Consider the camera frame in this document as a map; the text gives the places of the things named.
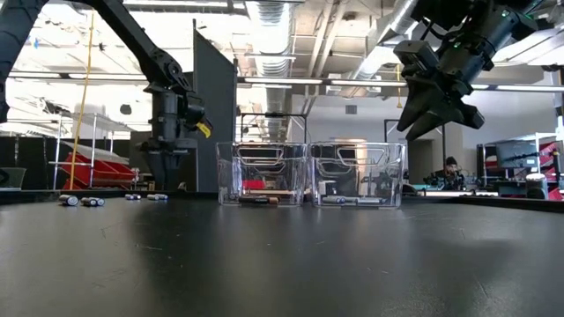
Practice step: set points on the large silver ventilation duct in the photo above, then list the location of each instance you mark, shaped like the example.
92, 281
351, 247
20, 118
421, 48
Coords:
388, 26

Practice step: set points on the red shelving rack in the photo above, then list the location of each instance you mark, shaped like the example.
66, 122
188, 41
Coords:
551, 152

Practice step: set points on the far-left battery cluster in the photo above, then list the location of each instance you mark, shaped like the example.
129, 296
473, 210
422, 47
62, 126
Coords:
68, 200

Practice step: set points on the red storage bins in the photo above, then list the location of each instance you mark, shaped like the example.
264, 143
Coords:
101, 171

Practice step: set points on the white cylindrical container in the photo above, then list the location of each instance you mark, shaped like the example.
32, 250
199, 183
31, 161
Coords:
536, 185

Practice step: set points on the person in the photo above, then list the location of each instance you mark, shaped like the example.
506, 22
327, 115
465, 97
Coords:
450, 169

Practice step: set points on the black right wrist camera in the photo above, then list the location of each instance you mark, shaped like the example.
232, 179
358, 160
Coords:
416, 55

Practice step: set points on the batteries near left frame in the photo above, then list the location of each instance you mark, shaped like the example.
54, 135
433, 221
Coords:
100, 202

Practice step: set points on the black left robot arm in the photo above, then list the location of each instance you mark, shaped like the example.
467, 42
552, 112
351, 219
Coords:
132, 35

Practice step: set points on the dark computer monitor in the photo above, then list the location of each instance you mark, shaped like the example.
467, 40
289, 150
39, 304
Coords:
515, 154

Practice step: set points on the yellow hanging pendant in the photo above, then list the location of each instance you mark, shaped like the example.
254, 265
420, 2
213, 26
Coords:
398, 105

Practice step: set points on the clear plastic bin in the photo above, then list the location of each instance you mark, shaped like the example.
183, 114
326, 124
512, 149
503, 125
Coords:
359, 176
260, 176

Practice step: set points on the long ceiling light bar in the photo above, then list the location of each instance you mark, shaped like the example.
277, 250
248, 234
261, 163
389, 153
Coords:
286, 81

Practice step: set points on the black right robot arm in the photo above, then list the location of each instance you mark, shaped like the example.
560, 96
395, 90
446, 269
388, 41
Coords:
440, 11

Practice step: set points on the black copper battery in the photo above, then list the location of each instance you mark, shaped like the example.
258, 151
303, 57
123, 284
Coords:
88, 201
260, 200
230, 196

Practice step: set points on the yellow tape tag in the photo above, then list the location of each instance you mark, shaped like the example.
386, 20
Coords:
203, 129

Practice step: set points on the red crate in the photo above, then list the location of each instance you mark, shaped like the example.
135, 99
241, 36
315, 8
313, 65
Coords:
253, 184

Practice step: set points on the grey wall vent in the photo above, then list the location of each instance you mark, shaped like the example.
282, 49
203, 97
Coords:
351, 109

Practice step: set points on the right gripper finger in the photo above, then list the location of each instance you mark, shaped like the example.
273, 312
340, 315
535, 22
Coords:
440, 118
423, 101

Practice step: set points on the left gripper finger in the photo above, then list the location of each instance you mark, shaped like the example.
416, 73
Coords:
175, 169
158, 169

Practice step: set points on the dark partition panel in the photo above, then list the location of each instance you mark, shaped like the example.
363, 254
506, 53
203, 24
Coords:
216, 110

